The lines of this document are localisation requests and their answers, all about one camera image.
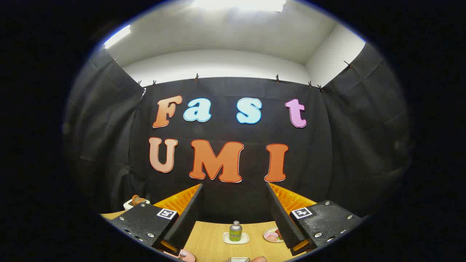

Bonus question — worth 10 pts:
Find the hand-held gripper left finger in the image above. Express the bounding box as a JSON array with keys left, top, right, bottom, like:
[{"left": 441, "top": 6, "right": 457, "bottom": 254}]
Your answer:
[{"left": 108, "top": 183, "right": 204, "bottom": 256}]

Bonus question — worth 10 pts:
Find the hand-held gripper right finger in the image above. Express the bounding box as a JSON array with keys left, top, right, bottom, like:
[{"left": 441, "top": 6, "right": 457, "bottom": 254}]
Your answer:
[{"left": 266, "top": 182, "right": 364, "bottom": 256}]

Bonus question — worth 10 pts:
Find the white oval food plate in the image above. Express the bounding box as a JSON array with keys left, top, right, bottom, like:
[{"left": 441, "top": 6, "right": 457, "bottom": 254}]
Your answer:
[{"left": 263, "top": 227, "right": 285, "bottom": 243}]

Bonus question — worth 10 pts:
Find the pink round plate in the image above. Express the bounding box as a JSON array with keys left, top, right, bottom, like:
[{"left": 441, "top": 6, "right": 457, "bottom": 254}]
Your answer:
[{"left": 163, "top": 248, "right": 196, "bottom": 262}]

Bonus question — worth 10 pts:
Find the white square coaster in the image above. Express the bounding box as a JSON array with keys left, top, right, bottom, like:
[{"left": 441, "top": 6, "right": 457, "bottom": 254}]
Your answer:
[{"left": 223, "top": 232, "right": 250, "bottom": 245}]

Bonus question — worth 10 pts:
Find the black backdrop cloth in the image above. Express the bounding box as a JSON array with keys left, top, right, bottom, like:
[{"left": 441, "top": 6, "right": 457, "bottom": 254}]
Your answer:
[{"left": 64, "top": 42, "right": 410, "bottom": 224}]

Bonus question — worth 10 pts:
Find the green soda bottle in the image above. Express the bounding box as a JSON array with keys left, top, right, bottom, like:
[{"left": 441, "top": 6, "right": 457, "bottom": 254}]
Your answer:
[{"left": 229, "top": 221, "right": 243, "bottom": 242}]

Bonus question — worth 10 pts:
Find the white toaster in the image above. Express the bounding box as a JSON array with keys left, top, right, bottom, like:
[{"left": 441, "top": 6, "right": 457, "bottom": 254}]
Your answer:
[{"left": 123, "top": 198, "right": 150, "bottom": 211}]

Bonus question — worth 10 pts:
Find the ceiling light panel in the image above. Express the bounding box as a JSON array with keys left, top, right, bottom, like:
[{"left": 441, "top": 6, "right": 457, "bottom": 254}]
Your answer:
[
  {"left": 103, "top": 24, "right": 131, "bottom": 49},
  {"left": 192, "top": 0, "right": 287, "bottom": 12}
]

